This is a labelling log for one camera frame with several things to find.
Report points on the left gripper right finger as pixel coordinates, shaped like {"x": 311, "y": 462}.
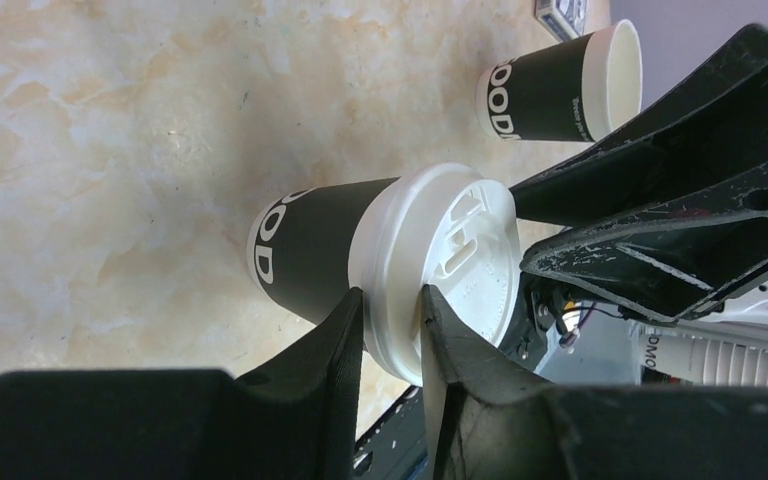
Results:
{"x": 489, "y": 418}

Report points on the white plastic cup lid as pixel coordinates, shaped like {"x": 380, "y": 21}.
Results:
{"x": 446, "y": 226}

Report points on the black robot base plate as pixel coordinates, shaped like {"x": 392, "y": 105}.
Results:
{"x": 394, "y": 447}

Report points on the blue playing card box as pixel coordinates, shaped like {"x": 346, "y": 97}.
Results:
{"x": 564, "y": 19}

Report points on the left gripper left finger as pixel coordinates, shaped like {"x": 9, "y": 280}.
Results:
{"x": 293, "y": 417}

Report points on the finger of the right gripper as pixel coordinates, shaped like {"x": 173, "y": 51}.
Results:
{"x": 713, "y": 125}
{"x": 672, "y": 260}

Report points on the black paper coffee cup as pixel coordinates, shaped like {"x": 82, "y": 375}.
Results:
{"x": 298, "y": 246}

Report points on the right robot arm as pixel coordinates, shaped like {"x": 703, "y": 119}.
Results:
{"x": 728, "y": 345}

